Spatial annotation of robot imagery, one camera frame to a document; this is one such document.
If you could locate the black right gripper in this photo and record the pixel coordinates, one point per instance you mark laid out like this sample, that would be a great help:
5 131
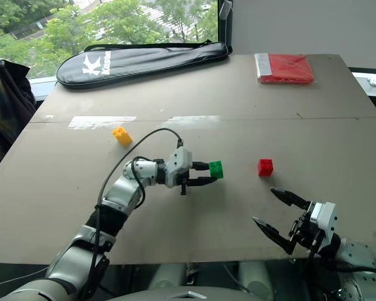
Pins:
304 232

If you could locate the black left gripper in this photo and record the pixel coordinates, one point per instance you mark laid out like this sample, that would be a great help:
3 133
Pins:
184 185

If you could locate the green toy brick cube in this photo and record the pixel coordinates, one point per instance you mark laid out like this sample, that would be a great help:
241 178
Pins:
216 169

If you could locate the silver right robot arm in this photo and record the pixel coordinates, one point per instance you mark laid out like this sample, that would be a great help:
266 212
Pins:
357 254

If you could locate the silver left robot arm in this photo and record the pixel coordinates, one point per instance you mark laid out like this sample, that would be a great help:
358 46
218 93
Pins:
125 191

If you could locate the red toy brick cube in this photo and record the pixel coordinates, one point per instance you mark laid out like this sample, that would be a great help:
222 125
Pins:
265 167

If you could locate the clear tape patch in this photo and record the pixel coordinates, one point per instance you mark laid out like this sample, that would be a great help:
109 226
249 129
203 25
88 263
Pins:
194 121
101 122

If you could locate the grey rounded shape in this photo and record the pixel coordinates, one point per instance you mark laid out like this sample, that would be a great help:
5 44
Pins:
168 276
257 279

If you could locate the yellow toy brick cube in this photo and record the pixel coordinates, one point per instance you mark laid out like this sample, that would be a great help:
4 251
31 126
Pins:
122 136

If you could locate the black racket bag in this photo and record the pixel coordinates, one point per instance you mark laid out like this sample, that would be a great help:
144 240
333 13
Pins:
144 62

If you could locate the red packaged cloth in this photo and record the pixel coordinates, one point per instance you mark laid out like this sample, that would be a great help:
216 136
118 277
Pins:
289 69

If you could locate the grey hanging blind tag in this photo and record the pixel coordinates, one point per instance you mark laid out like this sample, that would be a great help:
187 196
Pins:
226 9

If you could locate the dark plaid garment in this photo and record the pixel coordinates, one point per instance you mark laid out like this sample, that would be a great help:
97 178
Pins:
6 103

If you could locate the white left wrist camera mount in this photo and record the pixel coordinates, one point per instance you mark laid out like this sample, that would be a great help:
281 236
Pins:
178 163

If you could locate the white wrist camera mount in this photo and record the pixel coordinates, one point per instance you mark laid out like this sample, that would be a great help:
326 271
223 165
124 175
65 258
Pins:
178 163
327 216

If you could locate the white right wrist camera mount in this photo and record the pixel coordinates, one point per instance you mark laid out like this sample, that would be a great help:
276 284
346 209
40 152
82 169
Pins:
327 216

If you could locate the black window frame post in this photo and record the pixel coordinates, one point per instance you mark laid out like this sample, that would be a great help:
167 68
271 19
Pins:
221 28

